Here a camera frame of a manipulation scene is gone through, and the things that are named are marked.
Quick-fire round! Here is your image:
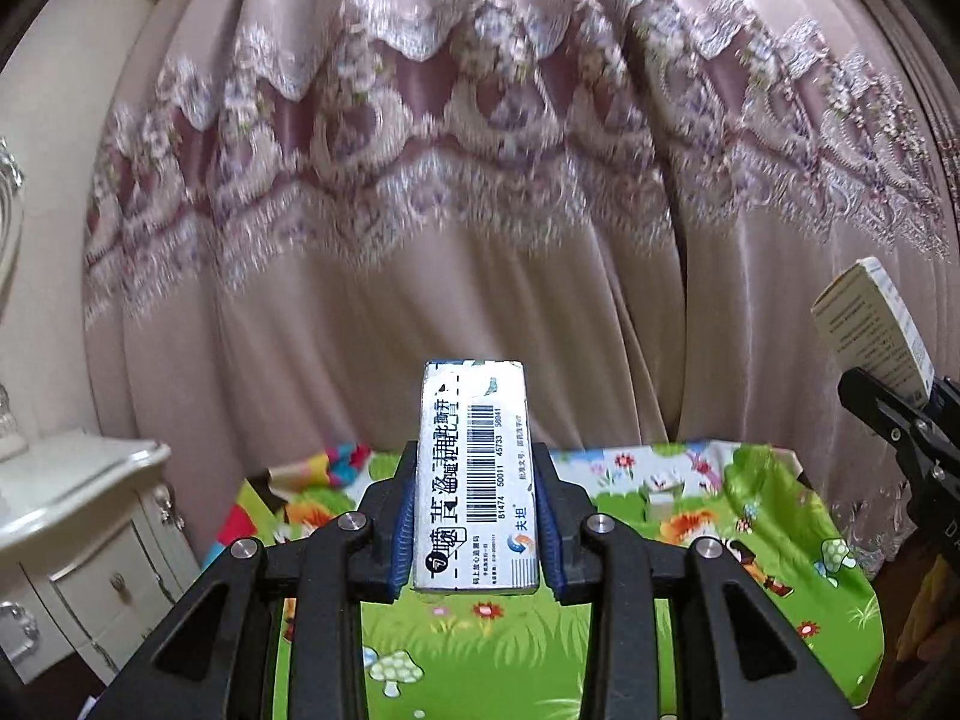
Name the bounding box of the pink embroidered curtain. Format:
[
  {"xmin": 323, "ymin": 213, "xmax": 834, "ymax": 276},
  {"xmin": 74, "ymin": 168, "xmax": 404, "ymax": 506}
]
[{"xmin": 83, "ymin": 0, "xmax": 958, "ymax": 571}]

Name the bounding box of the ornate white mirror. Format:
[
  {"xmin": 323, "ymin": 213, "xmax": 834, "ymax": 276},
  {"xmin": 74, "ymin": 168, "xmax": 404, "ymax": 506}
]
[{"xmin": 0, "ymin": 140, "xmax": 29, "ymax": 461}]

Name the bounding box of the white ornate dresser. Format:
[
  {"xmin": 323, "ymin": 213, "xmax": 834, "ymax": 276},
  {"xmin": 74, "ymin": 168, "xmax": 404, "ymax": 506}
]
[{"xmin": 2, "ymin": 431, "xmax": 200, "ymax": 683}]

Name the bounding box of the colourful cartoon play mat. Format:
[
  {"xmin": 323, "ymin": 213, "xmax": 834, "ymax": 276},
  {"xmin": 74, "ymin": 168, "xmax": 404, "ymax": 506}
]
[{"xmin": 216, "ymin": 439, "xmax": 887, "ymax": 720}]

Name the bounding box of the beige barcode box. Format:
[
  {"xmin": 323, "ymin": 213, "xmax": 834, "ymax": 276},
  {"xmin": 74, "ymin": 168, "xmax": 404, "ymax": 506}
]
[{"xmin": 811, "ymin": 257, "xmax": 934, "ymax": 408}]

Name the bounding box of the white barcode medicine box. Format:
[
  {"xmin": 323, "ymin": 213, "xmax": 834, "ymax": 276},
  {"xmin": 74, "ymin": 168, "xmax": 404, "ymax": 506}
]
[{"xmin": 412, "ymin": 359, "xmax": 540, "ymax": 595}]

